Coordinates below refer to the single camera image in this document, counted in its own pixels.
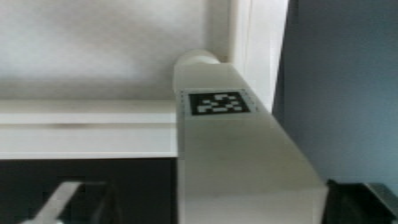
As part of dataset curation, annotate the white desk top tray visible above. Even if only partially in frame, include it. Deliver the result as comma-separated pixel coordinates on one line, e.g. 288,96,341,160
0,0,238,125

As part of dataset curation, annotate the white right fence bar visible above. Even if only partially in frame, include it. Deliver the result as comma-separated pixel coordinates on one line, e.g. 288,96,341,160
237,0,288,109

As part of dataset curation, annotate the white front fence bar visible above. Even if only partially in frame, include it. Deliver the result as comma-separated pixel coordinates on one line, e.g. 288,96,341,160
0,124,178,160

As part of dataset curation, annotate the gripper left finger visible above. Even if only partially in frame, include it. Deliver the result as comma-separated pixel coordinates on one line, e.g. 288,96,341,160
20,180,121,224

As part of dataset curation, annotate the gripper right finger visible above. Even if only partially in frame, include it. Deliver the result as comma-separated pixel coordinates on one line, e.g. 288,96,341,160
324,180,398,224

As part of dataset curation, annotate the white fence bar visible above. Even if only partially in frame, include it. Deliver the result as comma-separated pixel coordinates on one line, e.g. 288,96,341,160
0,124,178,160
237,0,288,109

